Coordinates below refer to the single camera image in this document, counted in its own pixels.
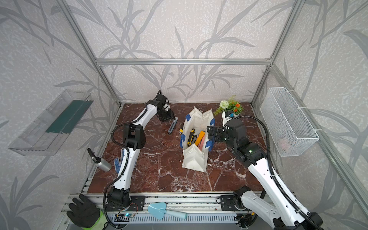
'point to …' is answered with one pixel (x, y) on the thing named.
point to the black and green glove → (86, 215)
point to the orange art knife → (201, 134)
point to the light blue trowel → (158, 210)
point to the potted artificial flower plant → (232, 105)
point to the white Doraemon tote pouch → (196, 138)
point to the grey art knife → (172, 125)
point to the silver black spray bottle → (101, 163)
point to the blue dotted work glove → (117, 161)
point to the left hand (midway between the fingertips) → (173, 118)
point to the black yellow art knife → (190, 136)
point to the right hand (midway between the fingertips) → (214, 127)
